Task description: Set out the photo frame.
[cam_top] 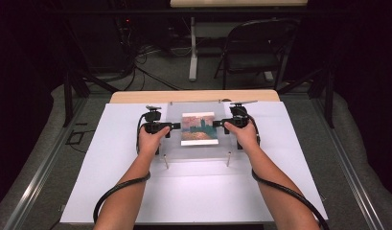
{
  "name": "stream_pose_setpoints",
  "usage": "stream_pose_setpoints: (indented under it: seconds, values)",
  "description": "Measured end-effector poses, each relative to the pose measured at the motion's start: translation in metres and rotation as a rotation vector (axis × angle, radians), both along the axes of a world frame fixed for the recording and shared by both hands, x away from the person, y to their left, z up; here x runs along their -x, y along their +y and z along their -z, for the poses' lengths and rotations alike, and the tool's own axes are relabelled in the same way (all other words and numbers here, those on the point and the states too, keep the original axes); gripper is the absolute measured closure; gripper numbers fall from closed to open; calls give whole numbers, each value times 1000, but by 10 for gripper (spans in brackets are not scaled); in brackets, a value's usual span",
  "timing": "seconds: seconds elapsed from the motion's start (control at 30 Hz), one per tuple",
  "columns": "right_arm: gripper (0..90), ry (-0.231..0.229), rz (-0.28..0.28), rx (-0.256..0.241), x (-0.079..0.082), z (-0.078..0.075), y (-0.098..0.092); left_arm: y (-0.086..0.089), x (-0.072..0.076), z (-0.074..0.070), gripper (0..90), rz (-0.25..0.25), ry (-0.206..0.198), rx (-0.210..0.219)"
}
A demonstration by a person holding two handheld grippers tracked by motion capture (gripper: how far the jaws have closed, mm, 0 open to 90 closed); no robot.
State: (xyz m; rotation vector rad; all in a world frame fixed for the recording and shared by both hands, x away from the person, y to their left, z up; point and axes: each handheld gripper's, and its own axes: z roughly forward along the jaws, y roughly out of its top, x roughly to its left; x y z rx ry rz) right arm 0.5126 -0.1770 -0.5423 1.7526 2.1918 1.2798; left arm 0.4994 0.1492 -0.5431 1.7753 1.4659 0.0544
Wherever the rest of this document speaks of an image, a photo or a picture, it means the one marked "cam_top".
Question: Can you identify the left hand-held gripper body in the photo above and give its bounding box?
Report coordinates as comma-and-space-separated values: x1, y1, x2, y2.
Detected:
142, 104, 169, 134

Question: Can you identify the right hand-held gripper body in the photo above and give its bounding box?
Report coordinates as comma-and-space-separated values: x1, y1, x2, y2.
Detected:
221, 100, 259, 128

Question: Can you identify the clear acrylic photo frame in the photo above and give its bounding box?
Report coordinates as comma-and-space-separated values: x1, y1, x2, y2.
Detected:
163, 100, 236, 170

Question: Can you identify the painting print with white border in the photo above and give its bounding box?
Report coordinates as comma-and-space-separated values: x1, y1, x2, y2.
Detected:
180, 111, 219, 147

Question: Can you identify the person's left hand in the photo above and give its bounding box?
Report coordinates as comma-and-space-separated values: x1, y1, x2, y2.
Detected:
137, 126, 171, 157

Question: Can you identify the person's right hand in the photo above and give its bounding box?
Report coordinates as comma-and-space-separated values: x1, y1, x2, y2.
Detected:
223, 122, 260, 151

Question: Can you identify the wooden table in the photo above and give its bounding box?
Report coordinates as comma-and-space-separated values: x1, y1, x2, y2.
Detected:
109, 89, 281, 104

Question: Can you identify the black folding chair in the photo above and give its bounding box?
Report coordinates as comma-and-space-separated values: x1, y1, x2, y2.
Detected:
214, 18, 299, 90

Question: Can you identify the white board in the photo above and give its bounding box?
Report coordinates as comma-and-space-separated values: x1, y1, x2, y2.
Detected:
59, 101, 329, 224

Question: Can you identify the white desk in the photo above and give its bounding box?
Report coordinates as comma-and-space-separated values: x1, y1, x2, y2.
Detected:
170, 0, 308, 82

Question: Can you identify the dark computer tower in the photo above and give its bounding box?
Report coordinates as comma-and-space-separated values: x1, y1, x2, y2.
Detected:
115, 15, 137, 66

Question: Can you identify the bundle of floor cables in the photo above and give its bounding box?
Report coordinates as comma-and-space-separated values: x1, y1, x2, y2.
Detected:
118, 18, 188, 92

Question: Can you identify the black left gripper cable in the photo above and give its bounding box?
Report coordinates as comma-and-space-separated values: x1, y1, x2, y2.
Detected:
92, 113, 153, 224

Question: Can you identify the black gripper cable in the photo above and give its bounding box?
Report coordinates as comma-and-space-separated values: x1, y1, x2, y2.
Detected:
244, 109, 331, 230
92, 113, 153, 224

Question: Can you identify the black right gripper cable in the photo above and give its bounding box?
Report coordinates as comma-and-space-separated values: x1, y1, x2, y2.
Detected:
244, 109, 331, 230

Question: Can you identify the black metal frame stand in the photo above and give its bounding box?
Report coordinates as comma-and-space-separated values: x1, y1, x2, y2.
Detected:
278, 63, 335, 129
60, 12, 120, 128

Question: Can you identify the aluminium rail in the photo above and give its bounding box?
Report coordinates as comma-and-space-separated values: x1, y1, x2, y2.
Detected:
311, 95, 379, 230
3, 95, 89, 230

